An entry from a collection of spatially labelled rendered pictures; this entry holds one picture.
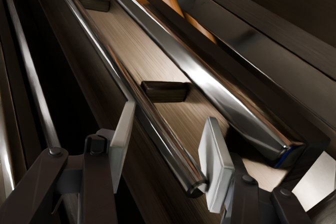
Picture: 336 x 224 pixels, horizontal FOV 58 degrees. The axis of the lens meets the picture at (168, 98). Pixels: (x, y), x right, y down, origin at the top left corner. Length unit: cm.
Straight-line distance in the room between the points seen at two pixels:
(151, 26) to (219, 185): 16
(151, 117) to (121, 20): 20
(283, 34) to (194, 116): 17
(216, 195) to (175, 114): 12
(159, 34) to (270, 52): 14
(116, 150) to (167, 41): 12
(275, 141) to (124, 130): 8
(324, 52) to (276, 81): 6
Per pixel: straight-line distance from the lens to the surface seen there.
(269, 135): 18
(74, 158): 16
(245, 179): 16
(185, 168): 18
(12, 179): 36
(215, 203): 18
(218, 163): 17
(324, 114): 31
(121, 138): 17
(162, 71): 30
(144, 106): 22
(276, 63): 35
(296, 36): 37
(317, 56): 35
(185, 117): 27
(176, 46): 25
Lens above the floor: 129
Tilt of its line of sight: 2 degrees down
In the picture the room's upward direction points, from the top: 127 degrees counter-clockwise
